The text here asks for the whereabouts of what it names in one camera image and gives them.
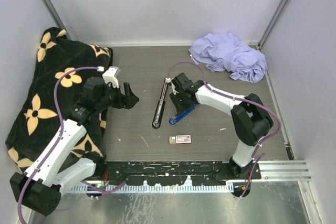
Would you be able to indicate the white cable duct strip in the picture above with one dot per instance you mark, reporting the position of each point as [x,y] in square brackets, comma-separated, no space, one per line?
[186,188]

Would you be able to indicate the black stapler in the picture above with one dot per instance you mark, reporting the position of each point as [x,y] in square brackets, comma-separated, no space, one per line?
[157,119]

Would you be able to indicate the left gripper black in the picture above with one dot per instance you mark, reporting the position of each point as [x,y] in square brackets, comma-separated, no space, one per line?
[126,101]

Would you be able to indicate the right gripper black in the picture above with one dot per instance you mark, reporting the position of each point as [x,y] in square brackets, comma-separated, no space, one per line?
[179,107]

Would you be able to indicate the red white staple box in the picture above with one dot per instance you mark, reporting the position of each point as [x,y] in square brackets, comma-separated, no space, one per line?
[180,139]

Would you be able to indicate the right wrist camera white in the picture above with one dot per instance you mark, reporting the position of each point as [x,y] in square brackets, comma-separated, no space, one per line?
[170,85]

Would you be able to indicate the lavender crumpled cloth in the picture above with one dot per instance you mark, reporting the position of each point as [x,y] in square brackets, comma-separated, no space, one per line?
[225,52]

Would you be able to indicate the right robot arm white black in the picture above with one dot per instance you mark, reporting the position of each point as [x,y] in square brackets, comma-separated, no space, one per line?
[251,122]

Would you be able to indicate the blue stapler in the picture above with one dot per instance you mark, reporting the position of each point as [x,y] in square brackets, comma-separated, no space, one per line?
[181,112]

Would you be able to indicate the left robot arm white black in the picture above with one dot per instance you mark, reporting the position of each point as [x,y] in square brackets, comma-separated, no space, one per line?
[41,186]

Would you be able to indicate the black floral blanket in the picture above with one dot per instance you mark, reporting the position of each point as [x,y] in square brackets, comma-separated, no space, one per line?
[62,67]

